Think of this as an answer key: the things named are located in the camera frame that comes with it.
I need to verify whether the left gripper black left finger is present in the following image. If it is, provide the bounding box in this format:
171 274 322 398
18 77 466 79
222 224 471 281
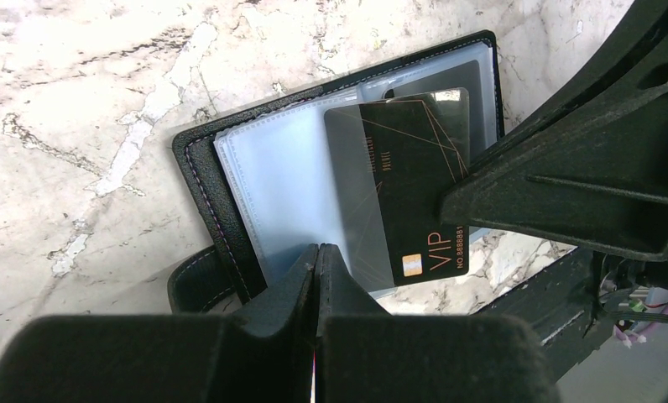
0 244 319 402

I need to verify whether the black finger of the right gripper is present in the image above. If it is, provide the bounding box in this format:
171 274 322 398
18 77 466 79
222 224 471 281
439 1 668 261

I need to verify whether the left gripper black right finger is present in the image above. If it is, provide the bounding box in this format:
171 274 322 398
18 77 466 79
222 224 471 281
315 243 561 402

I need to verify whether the black leather card holder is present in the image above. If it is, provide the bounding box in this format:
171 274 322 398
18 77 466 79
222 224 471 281
167 30 504 313

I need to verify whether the black mounting rail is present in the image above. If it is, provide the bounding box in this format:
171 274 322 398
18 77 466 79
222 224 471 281
474 249 620 394

